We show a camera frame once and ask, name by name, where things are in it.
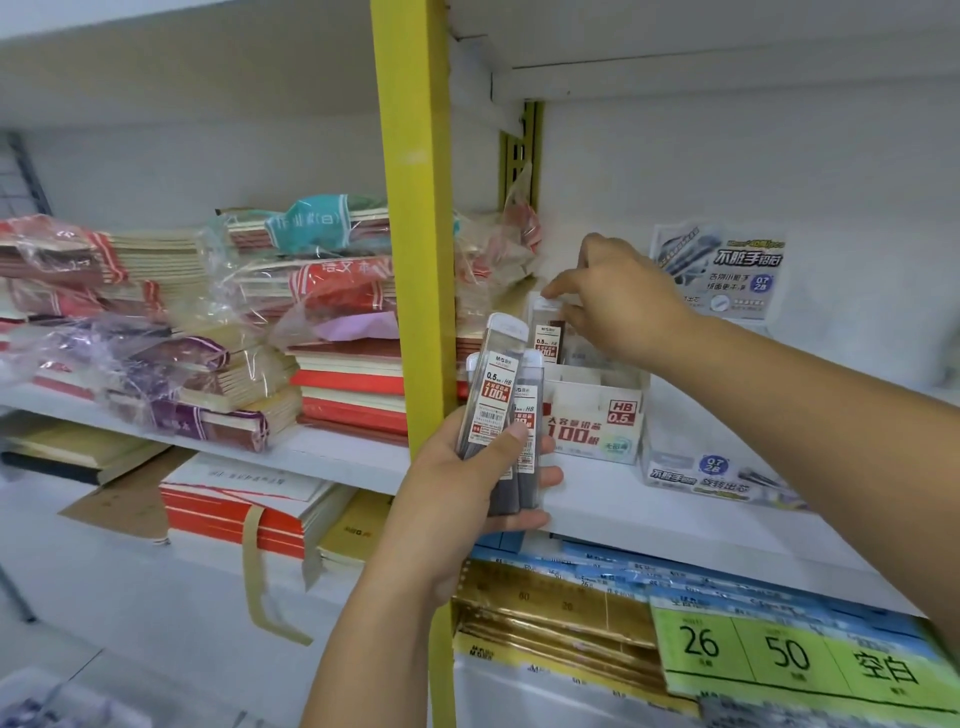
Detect grey metal rack leg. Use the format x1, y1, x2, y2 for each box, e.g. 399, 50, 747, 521
0, 562, 39, 625

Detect person's right forearm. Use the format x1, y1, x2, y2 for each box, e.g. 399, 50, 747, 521
659, 311, 960, 654

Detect stack of blue paper packs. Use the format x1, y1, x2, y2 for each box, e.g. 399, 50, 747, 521
468, 528, 935, 639

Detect yellow notebook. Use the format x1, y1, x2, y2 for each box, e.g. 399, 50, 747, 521
317, 491, 397, 565

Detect red white receipt book bundle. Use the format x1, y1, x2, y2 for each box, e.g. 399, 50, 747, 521
158, 452, 360, 583

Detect wrapped purple-band notebook stack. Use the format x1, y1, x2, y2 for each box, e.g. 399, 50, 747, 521
0, 314, 305, 455

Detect wrapped red-band notebook pack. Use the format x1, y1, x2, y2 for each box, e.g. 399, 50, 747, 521
224, 254, 399, 328

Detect tan notebooks with black spine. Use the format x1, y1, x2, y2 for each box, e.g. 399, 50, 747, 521
0, 412, 172, 487

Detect red-spine notebook stack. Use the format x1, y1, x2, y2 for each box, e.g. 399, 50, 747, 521
287, 338, 470, 448

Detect wrapped teal-band notebook pack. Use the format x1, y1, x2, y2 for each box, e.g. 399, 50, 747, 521
215, 193, 393, 260

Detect grey wire grid panel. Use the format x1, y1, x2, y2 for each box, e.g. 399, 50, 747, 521
0, 131, 54, 219

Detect person's left hand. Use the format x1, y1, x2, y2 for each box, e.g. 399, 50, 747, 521
374, 408, 565, 605

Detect yellow slotted bracket rail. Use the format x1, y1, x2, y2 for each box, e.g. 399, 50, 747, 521
498, 101, 545, 215

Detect clear display of green purple tubes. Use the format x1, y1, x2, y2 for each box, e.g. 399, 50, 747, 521
641, 219, 815, 513

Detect yellow shelf post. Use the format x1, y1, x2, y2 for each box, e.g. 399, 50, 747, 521
369, 0, 459, 728

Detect crumpled plastic-wrapped notebook pack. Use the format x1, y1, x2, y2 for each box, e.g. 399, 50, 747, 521
453, 183, 543, 369

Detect brown kraft folder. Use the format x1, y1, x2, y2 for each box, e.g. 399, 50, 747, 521
58, 447, 198, 547

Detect beige paper strap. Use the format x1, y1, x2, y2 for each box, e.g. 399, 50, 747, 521
239, 503, 325, 649

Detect stack of gold paper packs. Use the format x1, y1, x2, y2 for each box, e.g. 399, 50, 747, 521
452, 558, 703, 718

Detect white lead display box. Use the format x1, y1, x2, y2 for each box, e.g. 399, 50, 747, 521
539, 359, 648, 466

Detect wrapped red-band notebook stack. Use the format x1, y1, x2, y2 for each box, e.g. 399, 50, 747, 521
0, 213, 215, 320

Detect person's right hand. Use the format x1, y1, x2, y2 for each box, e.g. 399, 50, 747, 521
539, 232, 704, 370

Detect pink paper sheet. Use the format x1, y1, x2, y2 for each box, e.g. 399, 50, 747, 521
311, 309, 400, 348

